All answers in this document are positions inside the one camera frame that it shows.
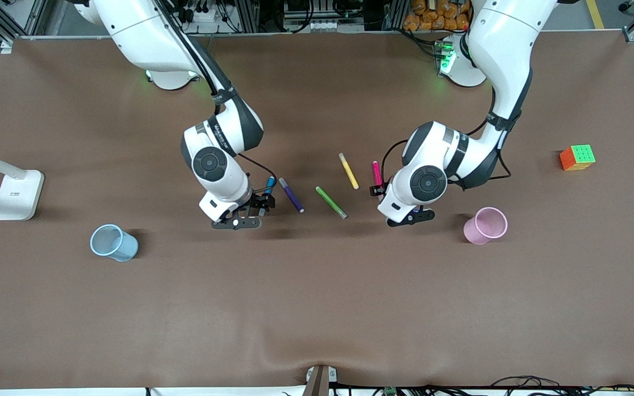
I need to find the blue marker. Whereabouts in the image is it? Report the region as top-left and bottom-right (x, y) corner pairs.
(259, 176), (276, 217)

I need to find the purple marker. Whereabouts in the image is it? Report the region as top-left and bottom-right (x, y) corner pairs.
(278, 177), (305, 213)

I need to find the yellow marker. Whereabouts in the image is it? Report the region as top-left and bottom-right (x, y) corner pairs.
(338, 153), (359, 190)

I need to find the green marker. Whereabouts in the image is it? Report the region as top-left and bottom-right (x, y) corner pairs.
(315, 186), (348, 219)

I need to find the pink mesh cup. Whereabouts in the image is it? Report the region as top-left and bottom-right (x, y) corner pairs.
(463, 207), (509, 245)

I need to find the brown table mat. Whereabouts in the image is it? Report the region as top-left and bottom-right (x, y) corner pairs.
(0, 30), (634, 389)

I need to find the light blue mesh cup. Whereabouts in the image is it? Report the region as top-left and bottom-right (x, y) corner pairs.
(90, 224), (139, 262)

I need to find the pile of orange objects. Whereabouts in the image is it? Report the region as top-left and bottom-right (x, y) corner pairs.
(403, 0), (474, 31)

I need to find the white power strip with plugs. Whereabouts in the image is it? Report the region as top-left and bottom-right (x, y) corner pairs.
(182, 0), (225, 25)

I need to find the multicoloured puzzle cube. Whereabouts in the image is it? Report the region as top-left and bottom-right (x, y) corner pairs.
(559, 144), (597, 172)

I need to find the white desk lamp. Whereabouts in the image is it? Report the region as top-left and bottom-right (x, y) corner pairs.
(0, 144), (45, 222)

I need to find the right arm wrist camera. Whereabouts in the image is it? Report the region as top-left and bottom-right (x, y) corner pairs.
(211, 218), (261, 230)

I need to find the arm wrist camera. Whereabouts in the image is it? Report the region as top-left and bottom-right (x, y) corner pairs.
(211, 218), (261, 230)
(387, 209), (436, 227)

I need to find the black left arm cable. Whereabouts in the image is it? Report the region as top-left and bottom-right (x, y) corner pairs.
(381, 82), (512, 190)

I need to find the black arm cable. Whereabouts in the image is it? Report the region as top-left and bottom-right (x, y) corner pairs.
(152, 0), (278, 193)
(381, 82), (512, 190)

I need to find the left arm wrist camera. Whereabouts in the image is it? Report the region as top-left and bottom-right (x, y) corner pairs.
(387, 209), (436, 227)

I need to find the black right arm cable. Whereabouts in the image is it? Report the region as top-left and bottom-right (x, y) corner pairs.
(152, 0), (278, 193)

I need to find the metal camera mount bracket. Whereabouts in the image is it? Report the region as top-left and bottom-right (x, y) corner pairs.
(303, 365), (338, 396)

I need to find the bundle of black cables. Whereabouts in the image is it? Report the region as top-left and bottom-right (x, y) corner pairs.
(422, 376), (634, 396)

